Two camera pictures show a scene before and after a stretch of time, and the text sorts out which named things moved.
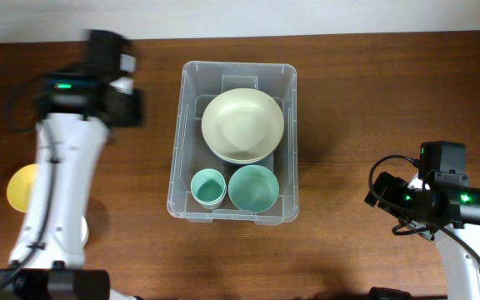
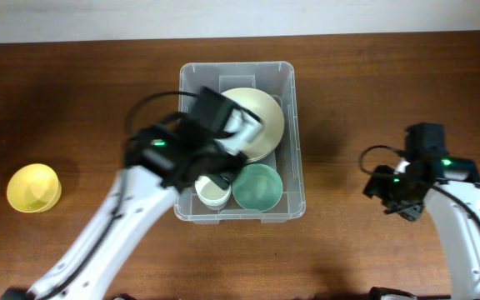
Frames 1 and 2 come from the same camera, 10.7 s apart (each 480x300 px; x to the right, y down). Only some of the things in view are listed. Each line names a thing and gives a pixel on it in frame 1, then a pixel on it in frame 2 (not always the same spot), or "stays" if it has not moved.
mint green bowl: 253,188 stays
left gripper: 136,117 -> 235,164
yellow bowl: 20,187 stays
